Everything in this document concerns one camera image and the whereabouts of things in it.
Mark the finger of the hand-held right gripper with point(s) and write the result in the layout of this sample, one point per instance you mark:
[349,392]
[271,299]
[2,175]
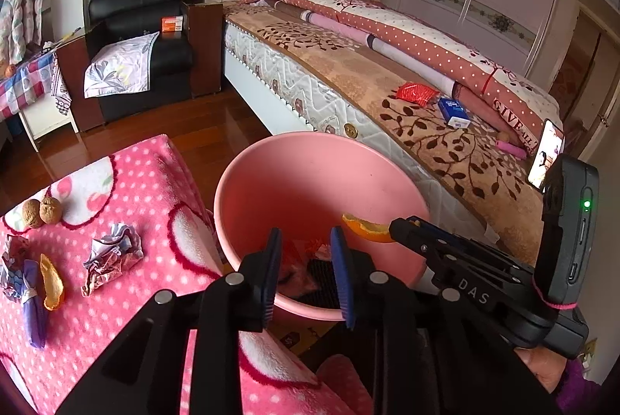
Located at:
[411,236]
[450,237]

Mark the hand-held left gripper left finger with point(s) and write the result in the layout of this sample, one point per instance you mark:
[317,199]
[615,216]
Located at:
[271,279]

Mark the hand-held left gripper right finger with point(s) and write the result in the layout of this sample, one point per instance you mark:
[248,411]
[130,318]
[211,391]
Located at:
[343,279]

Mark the black spiky foam pad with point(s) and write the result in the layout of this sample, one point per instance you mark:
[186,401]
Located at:
[322,279]

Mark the orange peel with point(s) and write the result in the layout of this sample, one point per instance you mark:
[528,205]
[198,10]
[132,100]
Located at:
[370,228]
[51,284]

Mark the red white snack wrapper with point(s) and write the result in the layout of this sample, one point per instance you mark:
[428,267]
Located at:
[310,246]

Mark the pink plastic basin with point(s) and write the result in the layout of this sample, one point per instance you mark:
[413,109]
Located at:
[300,182]

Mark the person's right forearm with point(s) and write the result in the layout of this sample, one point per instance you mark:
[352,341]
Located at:
[576,388]

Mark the bed with patterned bedding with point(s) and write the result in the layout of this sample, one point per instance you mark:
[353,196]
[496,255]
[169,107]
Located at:
[436,139]

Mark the pink tube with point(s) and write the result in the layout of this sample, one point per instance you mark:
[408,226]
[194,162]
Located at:
[512,148]

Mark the blue white box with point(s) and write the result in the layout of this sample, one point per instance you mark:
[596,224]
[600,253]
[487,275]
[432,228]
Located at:
[454,112]

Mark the smartphone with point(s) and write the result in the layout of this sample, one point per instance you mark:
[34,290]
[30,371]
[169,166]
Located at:
[545,153]

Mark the red snack packet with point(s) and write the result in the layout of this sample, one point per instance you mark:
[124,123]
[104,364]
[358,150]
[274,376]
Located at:
[415,93]

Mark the crumpled silver foil wrapper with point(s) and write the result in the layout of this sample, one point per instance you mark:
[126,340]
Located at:
[114,257]

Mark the white quilted mattress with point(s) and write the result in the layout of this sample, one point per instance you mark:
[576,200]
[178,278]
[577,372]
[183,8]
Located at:
[300,90]

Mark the red white dotted quilt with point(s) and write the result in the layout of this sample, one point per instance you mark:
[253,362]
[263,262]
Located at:
[411,37]

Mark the pink rolled mat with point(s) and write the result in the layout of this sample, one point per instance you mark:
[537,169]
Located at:
[339,26]

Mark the wooden door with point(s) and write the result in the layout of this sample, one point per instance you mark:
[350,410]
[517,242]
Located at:
[581,56]

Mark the walnut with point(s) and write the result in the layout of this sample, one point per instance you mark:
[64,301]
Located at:
[50,209]
[31,215]

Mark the purple wrapper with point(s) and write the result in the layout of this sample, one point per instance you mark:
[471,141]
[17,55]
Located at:
[34,308]

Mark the crumpled printed paper wrapper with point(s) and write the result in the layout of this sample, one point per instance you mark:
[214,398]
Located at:
[12,265]

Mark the white floral cloth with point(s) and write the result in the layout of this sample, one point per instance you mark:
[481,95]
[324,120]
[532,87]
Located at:
[118,66]

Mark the orange box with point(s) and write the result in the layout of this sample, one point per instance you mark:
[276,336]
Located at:
[173,24]

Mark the white desk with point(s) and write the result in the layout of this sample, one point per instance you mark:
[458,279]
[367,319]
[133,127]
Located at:
[43,119]

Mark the checkered cloth table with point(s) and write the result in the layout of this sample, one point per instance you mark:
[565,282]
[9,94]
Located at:
[19,81]

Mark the pastel puffer jacket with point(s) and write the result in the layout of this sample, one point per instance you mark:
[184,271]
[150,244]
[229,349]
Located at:
[22,8]

